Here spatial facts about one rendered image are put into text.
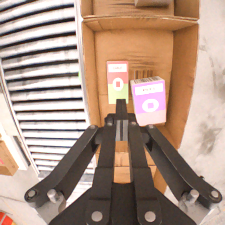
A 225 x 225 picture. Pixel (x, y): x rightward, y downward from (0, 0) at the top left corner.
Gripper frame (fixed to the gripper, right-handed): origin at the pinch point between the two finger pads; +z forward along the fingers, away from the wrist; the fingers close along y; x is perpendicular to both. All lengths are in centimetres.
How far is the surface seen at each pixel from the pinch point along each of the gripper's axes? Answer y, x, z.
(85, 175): -25, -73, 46
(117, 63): -1.0, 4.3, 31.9
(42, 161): -57, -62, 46
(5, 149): -84, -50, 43
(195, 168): 125, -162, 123
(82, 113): -21, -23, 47
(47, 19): -33, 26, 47
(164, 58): 16.3, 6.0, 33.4
